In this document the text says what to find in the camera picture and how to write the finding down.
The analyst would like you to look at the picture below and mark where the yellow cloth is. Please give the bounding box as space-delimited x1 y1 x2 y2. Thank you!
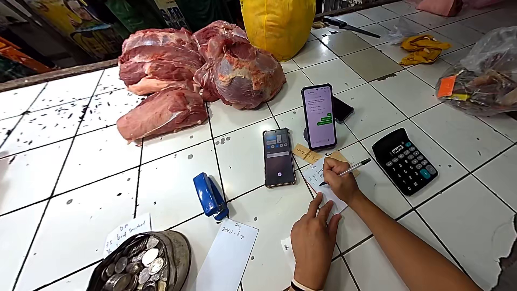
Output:
399 34 452 66

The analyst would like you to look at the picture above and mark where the black and white pen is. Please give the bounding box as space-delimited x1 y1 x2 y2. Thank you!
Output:
319 158 371 187

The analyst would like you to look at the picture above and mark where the blue stapler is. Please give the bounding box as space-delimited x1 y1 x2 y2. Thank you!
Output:
193 172 229 221

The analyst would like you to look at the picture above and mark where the person's right hand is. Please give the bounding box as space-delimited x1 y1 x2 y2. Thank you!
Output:
323 157 365 208

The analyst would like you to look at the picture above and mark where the white paper with dense handwriting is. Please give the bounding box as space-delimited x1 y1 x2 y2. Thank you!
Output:
103 213 152 258

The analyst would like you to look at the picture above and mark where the black-handled knife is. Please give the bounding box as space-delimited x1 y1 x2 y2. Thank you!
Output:
322 16 381 39

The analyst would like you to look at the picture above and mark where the long white paper sheet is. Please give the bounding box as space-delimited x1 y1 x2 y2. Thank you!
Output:
195 218 259 291

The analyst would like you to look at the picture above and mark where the blank brown paper piece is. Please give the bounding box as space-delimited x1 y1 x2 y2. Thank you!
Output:
326 151 361 178

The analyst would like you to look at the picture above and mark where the large layered red meat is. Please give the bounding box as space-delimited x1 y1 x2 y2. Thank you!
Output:
118 28 206 97

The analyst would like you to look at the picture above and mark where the clear plastic bag with contents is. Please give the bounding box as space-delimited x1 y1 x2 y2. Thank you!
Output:
435 26 517 117

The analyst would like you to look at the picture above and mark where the black calculator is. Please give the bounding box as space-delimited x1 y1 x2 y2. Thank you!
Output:
372 128 439 196

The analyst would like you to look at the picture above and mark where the pile of coins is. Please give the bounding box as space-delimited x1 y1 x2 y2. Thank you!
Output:
100 235 168 291

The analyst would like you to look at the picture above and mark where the brown paper piece with writing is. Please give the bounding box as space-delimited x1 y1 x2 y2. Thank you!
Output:
292 143 323 165

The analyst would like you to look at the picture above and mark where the small white paper slip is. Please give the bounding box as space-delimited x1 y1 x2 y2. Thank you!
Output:
281 236 296 272

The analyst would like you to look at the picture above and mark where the black glossy smartphone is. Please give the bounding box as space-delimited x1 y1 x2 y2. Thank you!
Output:
332 95 355 124

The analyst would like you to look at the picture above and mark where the smartphone with light chat screen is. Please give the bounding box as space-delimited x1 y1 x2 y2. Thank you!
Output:
302 83 338 151

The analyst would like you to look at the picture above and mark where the person's right forearm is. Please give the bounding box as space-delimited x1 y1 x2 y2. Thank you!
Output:
350 192 484 291

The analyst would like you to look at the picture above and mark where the dark green printed bag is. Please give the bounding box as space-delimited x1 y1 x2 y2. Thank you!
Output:
106 0 230 34

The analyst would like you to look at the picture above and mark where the smaller oblong red meat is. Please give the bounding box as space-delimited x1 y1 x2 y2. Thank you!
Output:
116 88 208 145

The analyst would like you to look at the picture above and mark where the round worn coin container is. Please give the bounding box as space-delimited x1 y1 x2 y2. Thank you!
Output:
86 230 192 291

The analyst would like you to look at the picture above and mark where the white handwritten note paper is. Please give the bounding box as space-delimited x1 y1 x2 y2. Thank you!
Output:
301 157 348 215

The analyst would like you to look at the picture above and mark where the person's left hand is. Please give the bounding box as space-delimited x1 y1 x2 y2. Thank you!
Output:
290 192 342 291

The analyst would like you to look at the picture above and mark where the crumpled clear plastic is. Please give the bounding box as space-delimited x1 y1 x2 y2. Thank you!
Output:
384 16 417 45

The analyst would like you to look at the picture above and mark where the yellow sack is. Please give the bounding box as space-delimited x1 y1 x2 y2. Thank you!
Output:
241 0 317 63

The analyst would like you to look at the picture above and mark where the pink meat block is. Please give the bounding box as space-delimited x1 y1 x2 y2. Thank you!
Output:
415 0 464 18

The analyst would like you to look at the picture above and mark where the smartphone with dark screen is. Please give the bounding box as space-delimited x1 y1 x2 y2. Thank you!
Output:
263 128 297 188

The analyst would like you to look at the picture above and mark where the yellow and dark printed poster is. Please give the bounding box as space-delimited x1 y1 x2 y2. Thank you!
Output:
27 0 129 61

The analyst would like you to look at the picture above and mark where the large round red meat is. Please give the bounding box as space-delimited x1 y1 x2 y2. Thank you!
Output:
193 20 287 110

